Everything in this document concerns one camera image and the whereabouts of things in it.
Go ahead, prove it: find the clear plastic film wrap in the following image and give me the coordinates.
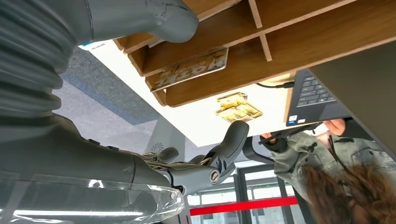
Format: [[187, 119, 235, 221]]
[[0, 172, 185, 224]]

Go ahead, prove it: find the grey laptop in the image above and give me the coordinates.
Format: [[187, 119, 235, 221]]
[[284, 40, 396, 161]]

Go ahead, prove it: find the black office chair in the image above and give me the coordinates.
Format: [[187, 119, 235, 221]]
[[242, 136, 276, 164]]

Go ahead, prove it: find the wooden card organizer box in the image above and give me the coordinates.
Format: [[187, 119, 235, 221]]
[[113, 0, 396, 108]]

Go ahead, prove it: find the red barrier belt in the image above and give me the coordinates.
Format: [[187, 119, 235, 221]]
[[189, 196, 299, 217]]

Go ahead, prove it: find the person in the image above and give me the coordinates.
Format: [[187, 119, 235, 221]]
[[260, 117, 396, 224]]

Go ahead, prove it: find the black laptop charger cable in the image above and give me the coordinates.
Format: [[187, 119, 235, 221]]
[[255, 80, 296, 90]]

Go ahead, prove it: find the white card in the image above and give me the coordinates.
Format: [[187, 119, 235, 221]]
[[147, 38, 165, 49]]

